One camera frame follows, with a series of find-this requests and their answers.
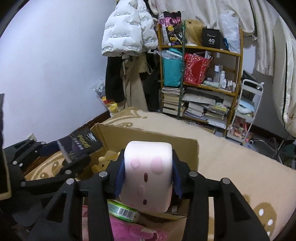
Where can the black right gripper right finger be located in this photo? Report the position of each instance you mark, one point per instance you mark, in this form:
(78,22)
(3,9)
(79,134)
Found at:
(234,219)

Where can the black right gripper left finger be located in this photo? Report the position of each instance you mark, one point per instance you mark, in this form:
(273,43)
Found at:
(62,217)

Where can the pink strawberry bear plush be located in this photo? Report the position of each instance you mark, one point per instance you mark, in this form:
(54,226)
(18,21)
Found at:
(123,230)

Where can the green barcode packet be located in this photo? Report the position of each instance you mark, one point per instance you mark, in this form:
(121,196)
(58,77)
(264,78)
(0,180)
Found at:
(123,212)

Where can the white pink swirl plush pillow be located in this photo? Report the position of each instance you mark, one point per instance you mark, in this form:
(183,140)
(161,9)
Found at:
(148,176)

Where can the beige patterned carpet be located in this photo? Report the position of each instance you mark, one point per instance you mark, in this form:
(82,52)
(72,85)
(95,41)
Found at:
(267,185)

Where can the yellow bear plush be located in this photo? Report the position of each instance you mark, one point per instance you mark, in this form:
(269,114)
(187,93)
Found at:
(104,161)

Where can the brown cardboard box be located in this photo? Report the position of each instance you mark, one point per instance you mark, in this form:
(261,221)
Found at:
(116,138)

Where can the pile of books right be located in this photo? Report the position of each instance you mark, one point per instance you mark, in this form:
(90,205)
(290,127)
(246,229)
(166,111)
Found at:
(207,106)

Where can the plastic bag of toys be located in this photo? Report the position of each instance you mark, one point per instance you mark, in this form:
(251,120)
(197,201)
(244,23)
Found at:
(110,104)

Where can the white rolling cart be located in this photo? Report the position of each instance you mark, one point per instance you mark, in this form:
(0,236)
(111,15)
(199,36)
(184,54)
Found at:
(245,111)

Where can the stack of books left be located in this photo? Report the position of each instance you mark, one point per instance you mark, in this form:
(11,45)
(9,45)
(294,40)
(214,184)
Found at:
(172,103)

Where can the wooden bookshelf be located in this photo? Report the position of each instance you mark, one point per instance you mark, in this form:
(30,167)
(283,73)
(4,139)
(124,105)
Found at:
(222,75)

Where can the red gift bag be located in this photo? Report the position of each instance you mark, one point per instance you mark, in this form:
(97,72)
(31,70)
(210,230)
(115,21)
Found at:
(196,68)

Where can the beige hanging coat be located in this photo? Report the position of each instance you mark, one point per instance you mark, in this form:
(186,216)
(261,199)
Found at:
(132,86)

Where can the teal gift bag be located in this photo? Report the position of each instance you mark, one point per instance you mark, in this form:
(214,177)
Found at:
(172,68)

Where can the black box labelled 40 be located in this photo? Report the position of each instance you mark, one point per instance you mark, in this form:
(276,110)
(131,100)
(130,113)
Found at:
(211,38)

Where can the cream folded mattress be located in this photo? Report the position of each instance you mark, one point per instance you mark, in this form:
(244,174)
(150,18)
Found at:
(284,75)

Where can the blonde wig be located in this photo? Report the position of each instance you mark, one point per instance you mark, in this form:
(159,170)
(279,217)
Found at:
(193,32)

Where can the black printed bag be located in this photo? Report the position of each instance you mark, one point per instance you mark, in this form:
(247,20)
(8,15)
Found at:
(172,28)

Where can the white puffer jacket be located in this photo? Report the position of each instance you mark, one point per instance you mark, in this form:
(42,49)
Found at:
(129,30)

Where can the cream curtain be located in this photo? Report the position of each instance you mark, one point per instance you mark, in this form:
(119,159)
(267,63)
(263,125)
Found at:
(254,18)

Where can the wall socket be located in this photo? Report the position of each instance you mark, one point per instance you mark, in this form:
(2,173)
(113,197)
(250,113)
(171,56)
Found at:
(32,137)

